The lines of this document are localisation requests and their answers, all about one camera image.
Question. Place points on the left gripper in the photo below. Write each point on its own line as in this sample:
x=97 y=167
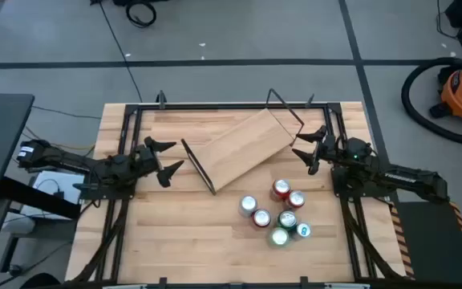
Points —
x=148 y=162

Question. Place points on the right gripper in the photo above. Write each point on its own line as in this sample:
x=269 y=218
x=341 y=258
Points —
x=329 y=150

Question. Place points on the red Fanta can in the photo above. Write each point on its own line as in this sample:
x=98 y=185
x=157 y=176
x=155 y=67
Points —
x=281 y=188
x=296 y=199

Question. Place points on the wooden shelf with black frame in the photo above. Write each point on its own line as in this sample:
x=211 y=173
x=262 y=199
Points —
x=243 y=148

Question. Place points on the dark green soda can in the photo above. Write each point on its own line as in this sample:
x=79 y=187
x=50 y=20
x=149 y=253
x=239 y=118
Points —
x=287 y=220

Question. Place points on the white and blue can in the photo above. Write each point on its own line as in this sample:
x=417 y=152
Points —
x=304 y=230

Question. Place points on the silver soda can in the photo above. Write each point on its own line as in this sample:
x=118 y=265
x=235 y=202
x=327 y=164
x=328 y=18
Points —
x=248 y=205

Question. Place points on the red can with black label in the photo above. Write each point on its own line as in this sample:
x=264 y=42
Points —
x=261 y=218

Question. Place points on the light green Sanzo can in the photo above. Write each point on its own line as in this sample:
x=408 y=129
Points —
x=280 y=237

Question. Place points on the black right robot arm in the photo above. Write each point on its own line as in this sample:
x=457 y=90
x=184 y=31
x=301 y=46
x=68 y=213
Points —
x=407 y=178

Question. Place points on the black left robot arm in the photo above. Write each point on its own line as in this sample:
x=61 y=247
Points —
x=66 y=160

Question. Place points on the white box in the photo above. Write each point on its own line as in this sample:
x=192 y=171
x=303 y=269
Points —
x=68 y=180

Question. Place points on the black desk crossbar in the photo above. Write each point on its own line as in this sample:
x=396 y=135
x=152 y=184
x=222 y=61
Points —
x=34 y=196

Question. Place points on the black mat with hazard stripes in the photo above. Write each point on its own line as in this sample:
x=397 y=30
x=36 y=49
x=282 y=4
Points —
x=431 y=241

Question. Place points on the white rounded object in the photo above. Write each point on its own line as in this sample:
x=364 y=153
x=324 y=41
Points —
x=18 y=225

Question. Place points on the black equipment box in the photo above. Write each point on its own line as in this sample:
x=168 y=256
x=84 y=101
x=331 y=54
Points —
x=134 y=2

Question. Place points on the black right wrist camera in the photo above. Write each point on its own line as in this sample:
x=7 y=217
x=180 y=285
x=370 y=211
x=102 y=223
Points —
x=357 y=146

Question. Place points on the black aluminium table frame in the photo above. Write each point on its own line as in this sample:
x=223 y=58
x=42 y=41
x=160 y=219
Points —
x=231 y=106

